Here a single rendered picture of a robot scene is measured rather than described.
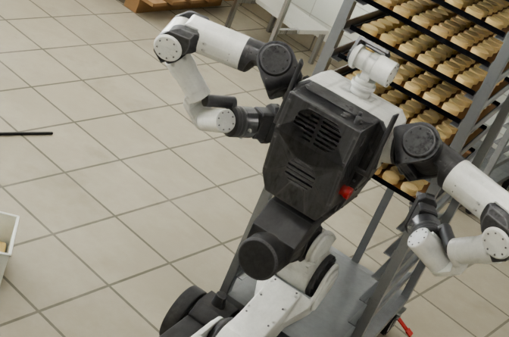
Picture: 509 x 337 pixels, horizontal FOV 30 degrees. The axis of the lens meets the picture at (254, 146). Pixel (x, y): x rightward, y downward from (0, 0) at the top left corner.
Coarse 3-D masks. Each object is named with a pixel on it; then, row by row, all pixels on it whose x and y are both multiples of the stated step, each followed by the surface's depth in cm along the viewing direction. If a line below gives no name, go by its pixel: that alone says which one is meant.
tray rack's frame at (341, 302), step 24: (504, 120) 316; (360, 264) 357; (240, 288) 316; (336, 288) 337; (360, 288) 343; (408, 288) 347; (312, 312) 319; (336, 312) 324; (384, 312) 335; (288, 336) 303; (312, 336) 307; (336, 336) 312
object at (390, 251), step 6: (444, 198) 326; (450, 198) 326; (438, 204) 321; (444, 204) 320; (438, 210) 314; (402, 234) 293; (396, 240) 288; (390, 246) 284; (396, 246) 285; (384, 252) 279; (390, 252) 280
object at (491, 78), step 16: (496, 64) 250; (496, 80) 251; (480, 96) 254; (480, 112) 257; (464, 128) 258; (432, 192) 267; (400, 256) 277; (384, 272) 281; (384, 288) 282; (368, 304) 286; (368, 320) 287; (352, 336) 291
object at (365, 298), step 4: (408, 252) 323; (412, 252) 324; (408, 256) 321; (412, 256) 319; (404, 260) 317; (408, 260) 316; (404, 264) 314; (400, 268) 309; (376, 284) 298; (372, 288) 295; (368, 292) 292; (372, 292) 292; (364, 296) 289; (368, 296) 290; (364, 300) 287; (368, 300) 286
